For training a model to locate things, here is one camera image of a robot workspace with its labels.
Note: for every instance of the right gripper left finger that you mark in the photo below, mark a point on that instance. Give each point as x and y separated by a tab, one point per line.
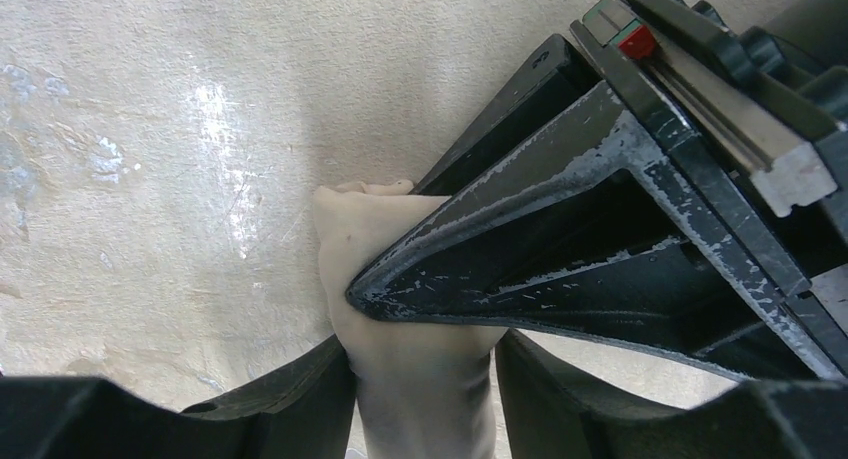
300	410

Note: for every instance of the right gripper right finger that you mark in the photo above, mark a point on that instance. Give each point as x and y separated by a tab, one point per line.
555	410

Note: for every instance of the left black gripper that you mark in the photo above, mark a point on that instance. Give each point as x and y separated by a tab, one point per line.
778	130

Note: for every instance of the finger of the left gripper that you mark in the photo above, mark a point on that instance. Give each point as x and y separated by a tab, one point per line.
596	227
553	77

